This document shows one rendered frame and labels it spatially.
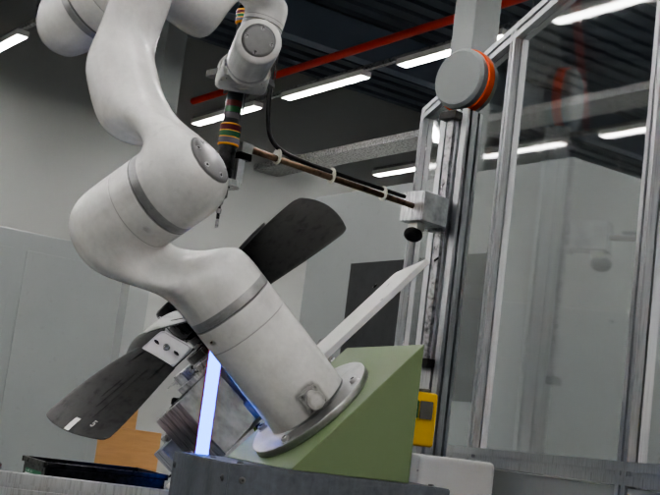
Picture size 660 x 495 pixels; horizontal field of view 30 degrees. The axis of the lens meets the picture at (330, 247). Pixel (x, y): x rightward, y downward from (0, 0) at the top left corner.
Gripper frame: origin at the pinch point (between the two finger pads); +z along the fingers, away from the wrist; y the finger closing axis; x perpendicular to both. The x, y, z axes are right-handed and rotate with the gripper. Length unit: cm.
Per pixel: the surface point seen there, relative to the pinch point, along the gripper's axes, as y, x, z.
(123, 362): -14, -58, 7
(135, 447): 25, -92, 821
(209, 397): 0, -63, -35
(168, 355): -6, -55, 5
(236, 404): 8, -63, -4
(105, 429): -16, -71, -7
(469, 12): 207, 248, 581
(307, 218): 17.2, -25.2, -3.3
